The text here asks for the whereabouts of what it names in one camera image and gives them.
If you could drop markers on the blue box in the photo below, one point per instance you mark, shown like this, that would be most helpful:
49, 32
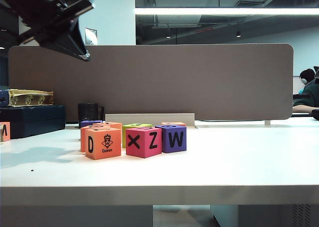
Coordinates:
3, 97

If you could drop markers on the orange block U and M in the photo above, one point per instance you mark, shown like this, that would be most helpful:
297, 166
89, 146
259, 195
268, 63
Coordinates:
5, 132

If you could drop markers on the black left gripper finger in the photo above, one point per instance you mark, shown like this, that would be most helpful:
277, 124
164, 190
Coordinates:
78, 37
64, 46

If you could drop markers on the white wall notice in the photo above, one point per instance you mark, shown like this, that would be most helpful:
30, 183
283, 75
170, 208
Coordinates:
91, 36

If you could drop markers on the purple block W and G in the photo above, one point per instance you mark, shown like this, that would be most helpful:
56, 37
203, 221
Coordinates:
174, 140

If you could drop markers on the white monitor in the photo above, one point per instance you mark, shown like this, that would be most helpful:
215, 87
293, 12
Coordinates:
297, 85

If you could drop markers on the white divider foot bracket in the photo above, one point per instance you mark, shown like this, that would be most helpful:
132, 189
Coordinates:
267, 122

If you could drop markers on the orange block with Y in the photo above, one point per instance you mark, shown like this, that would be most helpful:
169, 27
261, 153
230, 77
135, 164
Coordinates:
174, 124

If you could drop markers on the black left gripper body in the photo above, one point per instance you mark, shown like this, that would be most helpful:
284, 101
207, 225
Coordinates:
47, 29

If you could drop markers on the grey desk divider panel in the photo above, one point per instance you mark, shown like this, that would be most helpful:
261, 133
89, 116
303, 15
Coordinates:
174, 82

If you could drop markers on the red led display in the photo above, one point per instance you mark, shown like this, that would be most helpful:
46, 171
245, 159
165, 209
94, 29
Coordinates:
204, 30

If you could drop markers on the dark blue plastic case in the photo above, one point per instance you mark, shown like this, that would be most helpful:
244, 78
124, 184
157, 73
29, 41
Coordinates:
37, 120

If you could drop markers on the orange block D and Queen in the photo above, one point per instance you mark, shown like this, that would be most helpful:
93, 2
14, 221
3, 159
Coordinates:
104, 145

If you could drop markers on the purple block W and 9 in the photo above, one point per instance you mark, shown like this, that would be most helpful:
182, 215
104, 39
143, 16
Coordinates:
91, 124

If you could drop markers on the ceiling spot lamp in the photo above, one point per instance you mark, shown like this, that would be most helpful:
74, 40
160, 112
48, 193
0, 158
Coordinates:
238, 34
168, 36

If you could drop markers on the orange block B and C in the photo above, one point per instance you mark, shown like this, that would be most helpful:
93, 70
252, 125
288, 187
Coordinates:
83, 140

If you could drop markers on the grey vented cabinet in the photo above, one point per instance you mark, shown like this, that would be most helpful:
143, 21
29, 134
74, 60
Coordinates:
274, 215

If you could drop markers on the black mesh cup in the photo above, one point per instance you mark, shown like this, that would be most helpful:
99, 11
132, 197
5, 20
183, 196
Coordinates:
87, 112

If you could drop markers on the orange block I and 2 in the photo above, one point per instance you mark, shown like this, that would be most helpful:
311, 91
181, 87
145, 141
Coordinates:
109, 125

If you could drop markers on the person in green top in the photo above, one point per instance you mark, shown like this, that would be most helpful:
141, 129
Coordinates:
307, 92

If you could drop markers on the black round object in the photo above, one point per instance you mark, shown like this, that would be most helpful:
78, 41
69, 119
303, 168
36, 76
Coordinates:
316, 113

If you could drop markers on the yellow patterned box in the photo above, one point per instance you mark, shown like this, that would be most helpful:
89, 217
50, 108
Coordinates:
30, 98

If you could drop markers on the green block O and 3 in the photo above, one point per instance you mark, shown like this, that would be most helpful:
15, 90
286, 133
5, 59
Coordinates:
135, 125

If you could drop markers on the pink block X and Z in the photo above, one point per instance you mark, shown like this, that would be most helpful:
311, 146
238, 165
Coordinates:
142, 142

